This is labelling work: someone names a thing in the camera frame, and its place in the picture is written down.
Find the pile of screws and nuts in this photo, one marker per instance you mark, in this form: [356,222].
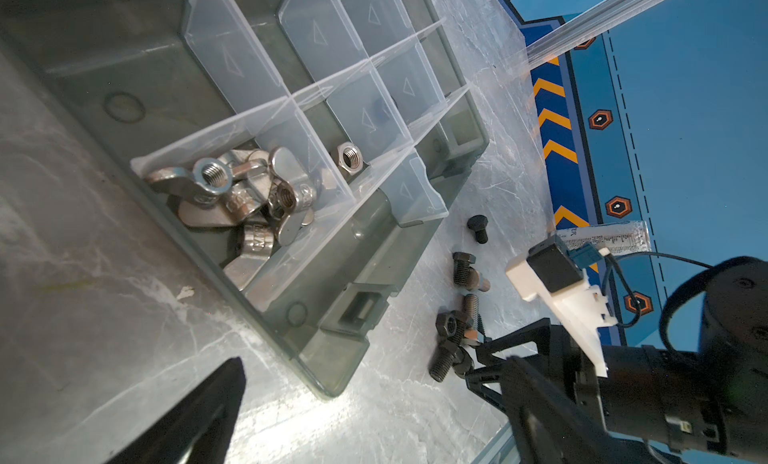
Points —
[460,329]

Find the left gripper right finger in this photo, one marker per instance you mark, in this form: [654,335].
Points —
[549,428]

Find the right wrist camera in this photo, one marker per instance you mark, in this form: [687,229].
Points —
[557,275]

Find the silver hex nut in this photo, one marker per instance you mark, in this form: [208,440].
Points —
[348,159]

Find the black bolt far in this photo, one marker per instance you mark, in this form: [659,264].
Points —
[477,224]

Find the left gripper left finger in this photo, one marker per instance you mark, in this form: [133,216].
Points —
[199,428]

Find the grey plastic organizer box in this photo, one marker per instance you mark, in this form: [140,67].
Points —
[162,83]

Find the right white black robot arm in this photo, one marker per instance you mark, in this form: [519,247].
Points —
[731,355]

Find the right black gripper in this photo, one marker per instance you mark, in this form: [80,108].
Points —
[647,393]

